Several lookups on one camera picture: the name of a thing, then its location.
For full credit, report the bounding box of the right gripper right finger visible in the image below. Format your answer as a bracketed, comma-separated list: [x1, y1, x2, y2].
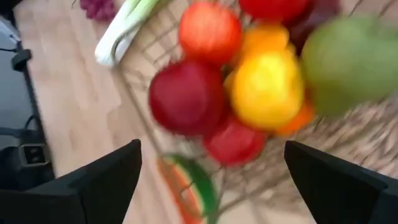
[284, 140, 398, 224]

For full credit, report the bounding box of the watermelon slice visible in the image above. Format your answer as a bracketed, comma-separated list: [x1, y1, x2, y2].
[157, 152, 220, 224]

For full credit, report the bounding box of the yellow pear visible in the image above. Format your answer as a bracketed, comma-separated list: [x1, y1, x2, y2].
[229, 51, 305, 131]

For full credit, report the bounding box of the round woven placemat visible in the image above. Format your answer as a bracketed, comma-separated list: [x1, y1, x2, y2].
[217, 99, 398, 224]

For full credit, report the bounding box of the wire basket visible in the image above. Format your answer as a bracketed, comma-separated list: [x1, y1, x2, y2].
[110, 0, 398, 224]

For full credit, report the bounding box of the dark red apple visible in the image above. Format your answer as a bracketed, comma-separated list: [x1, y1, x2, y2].
[148, 60, 228, 138]

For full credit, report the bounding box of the yellow bell pepper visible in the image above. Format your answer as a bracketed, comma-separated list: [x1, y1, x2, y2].
[231, 24, 296, 68]

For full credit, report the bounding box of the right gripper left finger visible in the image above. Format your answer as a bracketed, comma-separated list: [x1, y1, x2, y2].
[0, 139, 143, 224]

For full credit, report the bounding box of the purple grape bunch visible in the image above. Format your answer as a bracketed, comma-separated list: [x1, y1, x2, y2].
[79, 0, 118, 22]

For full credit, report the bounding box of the orange fruit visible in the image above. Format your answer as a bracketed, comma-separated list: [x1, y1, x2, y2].
[275, 99, 317, 138]

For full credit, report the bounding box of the red tomato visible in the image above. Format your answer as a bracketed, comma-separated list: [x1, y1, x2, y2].
[178, 1, 243, 66]

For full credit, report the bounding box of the bright red apple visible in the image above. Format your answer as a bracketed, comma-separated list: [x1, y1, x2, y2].
[203, 116, 268, 167]

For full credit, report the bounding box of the speckled green fruit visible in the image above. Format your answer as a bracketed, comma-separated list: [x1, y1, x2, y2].
[300, 15, 398, 118]

